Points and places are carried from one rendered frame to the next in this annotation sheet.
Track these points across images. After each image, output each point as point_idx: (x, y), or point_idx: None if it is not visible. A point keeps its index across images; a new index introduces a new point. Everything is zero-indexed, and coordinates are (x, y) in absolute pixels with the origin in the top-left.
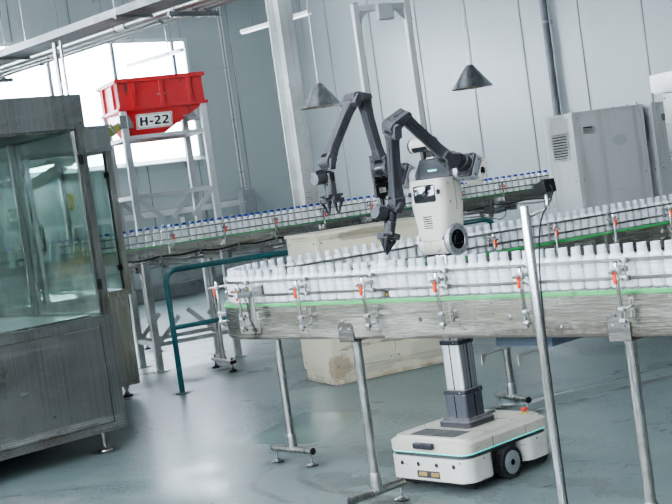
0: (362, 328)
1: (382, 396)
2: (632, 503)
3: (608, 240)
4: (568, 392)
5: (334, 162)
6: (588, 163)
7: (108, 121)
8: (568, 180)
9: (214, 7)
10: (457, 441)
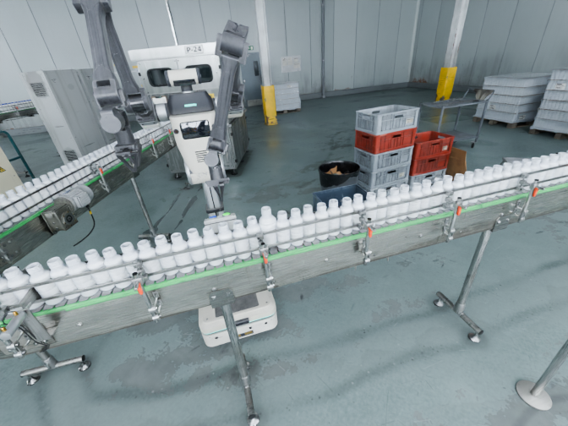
0: (247, 287)
1: (30, 258)
2: (368, 289)
3: (166, 141)
4: (163, 219)
5: (125, 95)
6: (60, 98)
7: None
8: (51, 107)
9: None
10: (266, 307)
